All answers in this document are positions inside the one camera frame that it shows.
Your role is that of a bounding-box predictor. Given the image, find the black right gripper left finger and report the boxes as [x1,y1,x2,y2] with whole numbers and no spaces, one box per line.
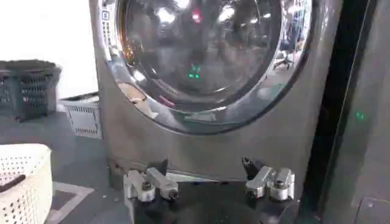
[123,159,180,203]

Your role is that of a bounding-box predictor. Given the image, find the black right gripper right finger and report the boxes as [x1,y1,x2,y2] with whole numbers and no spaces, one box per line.
[241,156,296,202]

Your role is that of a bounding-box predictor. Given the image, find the grey dryer with round door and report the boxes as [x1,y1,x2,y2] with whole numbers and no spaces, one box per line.
[88,0,344,203]

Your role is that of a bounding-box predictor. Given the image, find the light grey laundry basket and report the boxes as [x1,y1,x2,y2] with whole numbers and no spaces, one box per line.
[58,92,103,139]

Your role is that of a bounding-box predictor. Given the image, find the round glass dryer door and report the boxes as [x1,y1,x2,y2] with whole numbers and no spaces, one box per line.
[97,0,313,135]

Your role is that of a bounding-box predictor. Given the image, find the white perforated laundry basket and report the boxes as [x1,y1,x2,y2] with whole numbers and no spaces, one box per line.
[0,143,54,224]

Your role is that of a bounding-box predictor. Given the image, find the dark grey laundry basket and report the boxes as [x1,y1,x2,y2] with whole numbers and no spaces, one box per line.
[0,59,62,122]

